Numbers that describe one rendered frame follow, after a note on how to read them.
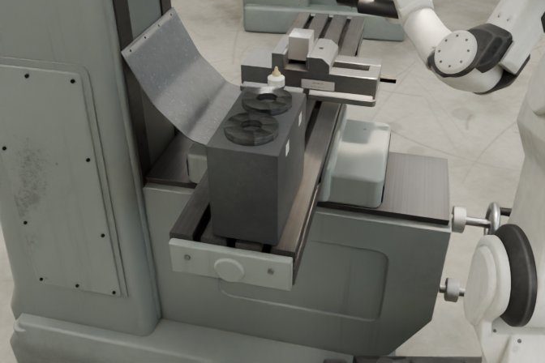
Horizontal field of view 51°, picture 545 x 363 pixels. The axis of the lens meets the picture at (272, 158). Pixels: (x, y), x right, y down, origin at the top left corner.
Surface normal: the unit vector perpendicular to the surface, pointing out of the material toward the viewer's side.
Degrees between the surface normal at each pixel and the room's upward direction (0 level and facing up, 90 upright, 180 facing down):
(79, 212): 88
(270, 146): 0
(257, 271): 90
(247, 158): 90
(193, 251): 90
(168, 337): 0
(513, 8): 55
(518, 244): 46
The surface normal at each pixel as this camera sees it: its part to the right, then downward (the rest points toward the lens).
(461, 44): -0.70, -0.23
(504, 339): -0.01, 0.58
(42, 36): -0.23, 0.51
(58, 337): -0.22, 0.18
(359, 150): 0.00, -0.83
